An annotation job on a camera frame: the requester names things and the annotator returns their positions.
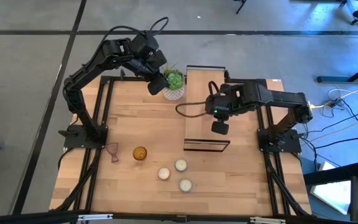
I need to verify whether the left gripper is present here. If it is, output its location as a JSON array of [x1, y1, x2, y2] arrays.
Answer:
[[131, 33, 170, 96]]

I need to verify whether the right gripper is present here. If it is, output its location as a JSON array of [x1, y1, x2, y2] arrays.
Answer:
[[206, 90, 231, 136]]

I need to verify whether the white tealight candle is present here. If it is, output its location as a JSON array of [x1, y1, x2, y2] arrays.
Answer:
[[178, 178, 193, 193], [174, 158, 188, 172]]

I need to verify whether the amber glass candle holder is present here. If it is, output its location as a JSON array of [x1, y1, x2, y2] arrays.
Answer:
[[132, 146, 148, 162]]

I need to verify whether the tan patterned candle tin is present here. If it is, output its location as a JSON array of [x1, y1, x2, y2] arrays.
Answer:
[[157, 166, 171, 180]]

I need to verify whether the pink glass candle holder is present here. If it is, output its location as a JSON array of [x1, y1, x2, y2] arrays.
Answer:
[[105, 142, 120, 164]]

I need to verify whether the succulent in white patterned pot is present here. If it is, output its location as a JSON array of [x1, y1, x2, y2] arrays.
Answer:
[[162, 63, 186, 101]]

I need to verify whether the black rig crossbar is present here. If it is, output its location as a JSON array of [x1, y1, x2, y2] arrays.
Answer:
[[0, 210, 358, 224]]

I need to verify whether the black stand leg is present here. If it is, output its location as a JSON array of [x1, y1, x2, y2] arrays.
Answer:
[[233, 0, 248, 15]]

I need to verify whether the black beam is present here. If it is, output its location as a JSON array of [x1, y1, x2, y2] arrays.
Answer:
[[303, 161, 358, 187]]

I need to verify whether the white panel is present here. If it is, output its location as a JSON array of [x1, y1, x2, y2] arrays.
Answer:
[[309, 161, 352, 215]]

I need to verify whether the wooden shelf with black frame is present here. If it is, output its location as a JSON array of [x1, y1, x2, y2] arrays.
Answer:
[[183, 65, 231, 153]]

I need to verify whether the black aluminium table frame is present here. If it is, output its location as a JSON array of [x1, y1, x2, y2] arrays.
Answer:
[[50, 68, 312, 217]]

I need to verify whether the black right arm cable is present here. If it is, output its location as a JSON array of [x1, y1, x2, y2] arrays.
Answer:
[[175, 80, 219, 118]]

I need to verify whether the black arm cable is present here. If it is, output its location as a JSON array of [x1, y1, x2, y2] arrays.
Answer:
[[82, 17, 170, 68], [175, 80, 219, 118]]

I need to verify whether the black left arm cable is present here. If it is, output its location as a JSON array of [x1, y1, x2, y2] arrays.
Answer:
[[82, 17, 170, 68]]

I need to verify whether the silver metal bracket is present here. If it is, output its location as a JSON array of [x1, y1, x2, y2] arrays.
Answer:
[[249, 217, 287, 224], [77, 213, 114, 222]]

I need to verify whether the white floor cable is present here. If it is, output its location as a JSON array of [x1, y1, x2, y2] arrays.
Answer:
[[327, 88, 358, 102]]

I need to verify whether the black floor cable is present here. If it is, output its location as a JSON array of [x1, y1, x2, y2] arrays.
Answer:
[[314, 135, 358, 149]]

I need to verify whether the yellow floor cable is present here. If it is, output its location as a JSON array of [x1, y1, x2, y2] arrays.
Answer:
[[312, 80, 358, 110]]

